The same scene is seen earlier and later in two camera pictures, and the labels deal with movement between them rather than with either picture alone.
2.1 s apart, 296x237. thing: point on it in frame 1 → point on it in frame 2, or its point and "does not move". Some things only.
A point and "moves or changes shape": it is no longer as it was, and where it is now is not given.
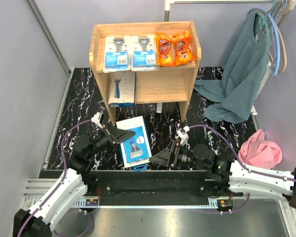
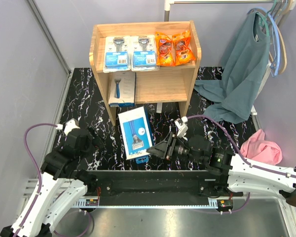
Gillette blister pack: x=143 y=53 does not move
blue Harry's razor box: x=135 y=150 moves or changes shape
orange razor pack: x=164 y=50 does not move
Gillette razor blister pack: x=117 y=54 does not move
